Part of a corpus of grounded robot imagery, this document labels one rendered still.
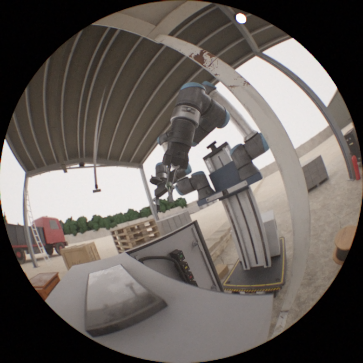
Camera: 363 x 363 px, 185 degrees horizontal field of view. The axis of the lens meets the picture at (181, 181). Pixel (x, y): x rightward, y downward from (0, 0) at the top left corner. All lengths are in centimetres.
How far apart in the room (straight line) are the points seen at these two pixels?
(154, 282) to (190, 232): 47
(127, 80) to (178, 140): 381
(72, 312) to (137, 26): 118
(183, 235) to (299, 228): 49
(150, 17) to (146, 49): 276
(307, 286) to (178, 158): 166
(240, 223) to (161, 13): 203
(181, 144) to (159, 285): 31
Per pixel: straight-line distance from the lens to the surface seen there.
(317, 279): 167
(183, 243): 57
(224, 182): 112
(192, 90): 39
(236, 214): 125
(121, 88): 416
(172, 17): 113
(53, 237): 993
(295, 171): 36
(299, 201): 40
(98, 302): 15
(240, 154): 91
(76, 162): 661
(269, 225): 136
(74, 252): 327
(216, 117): 44
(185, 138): 31
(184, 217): 359
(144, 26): 108
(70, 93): 450
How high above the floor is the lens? 133
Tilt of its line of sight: 13 degrees up
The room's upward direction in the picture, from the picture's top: 21 degrees counter-clockwise
